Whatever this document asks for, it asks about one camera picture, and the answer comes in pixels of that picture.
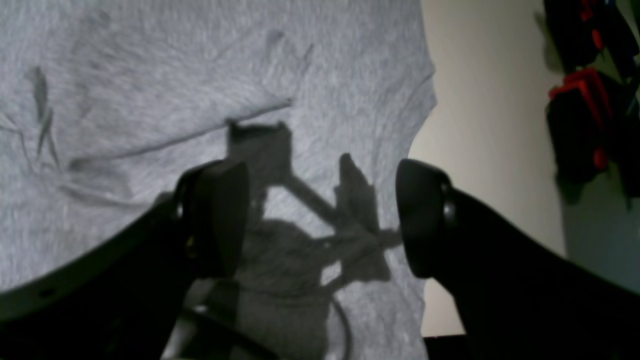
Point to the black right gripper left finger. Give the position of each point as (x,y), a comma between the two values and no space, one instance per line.
(121,300)

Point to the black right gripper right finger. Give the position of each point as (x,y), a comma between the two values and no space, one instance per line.
(516,299)

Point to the grey T-shirt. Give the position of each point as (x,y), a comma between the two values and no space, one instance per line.
(104,103)

